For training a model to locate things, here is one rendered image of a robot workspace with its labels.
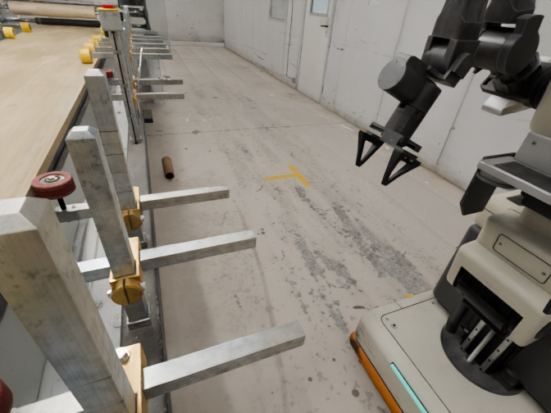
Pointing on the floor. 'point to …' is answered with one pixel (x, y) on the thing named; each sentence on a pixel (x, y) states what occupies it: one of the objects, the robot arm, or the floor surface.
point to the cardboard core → (168, 168)
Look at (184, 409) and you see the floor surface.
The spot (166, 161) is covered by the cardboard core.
